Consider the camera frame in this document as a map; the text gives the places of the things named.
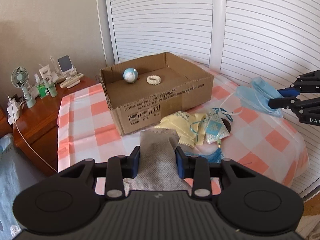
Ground blue face masks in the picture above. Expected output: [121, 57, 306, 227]
[220, 77, 284, 119]

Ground grey fabric pouch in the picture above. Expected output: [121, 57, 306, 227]
[123, 128, 191, 194]

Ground blue tasselled sachet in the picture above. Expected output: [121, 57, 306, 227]
[190, 107, 233, 163]

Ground yellow cleaning cloths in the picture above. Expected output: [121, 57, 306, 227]
[155, 111, 208, 148]

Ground white louvred door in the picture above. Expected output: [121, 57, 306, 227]
[103, 0, 320, 201]

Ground brown cardboard box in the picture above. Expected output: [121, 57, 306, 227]
[100, 52, 214, 135]

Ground wooden side cabinet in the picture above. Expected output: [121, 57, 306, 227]
[12, 76, 97, 176]

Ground blue white round toy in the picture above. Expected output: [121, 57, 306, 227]
[123, 68, 138, 83]

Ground white remote control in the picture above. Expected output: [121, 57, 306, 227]
[59, 73, 84, 89]

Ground green tube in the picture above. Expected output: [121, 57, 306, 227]
[46, 76, 57, 98]

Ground green small box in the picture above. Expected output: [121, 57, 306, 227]
[36, 83, 48, 99]

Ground white phone stand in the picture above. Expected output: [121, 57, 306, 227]
[57, 55, 76, 79]

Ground mint handheld fan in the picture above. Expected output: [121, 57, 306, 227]
[11, 67, 36, 108]

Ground cream scrunchie ring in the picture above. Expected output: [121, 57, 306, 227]
[146, 75, 162, 86]

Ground white charger with cable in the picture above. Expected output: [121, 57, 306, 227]
[8, 100, 57, 176]

